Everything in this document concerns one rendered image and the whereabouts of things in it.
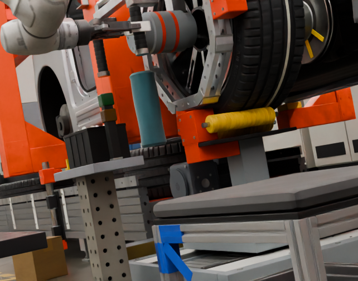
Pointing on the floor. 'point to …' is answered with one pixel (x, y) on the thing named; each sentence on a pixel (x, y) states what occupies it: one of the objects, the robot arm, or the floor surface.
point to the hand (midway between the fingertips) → (137, 28)
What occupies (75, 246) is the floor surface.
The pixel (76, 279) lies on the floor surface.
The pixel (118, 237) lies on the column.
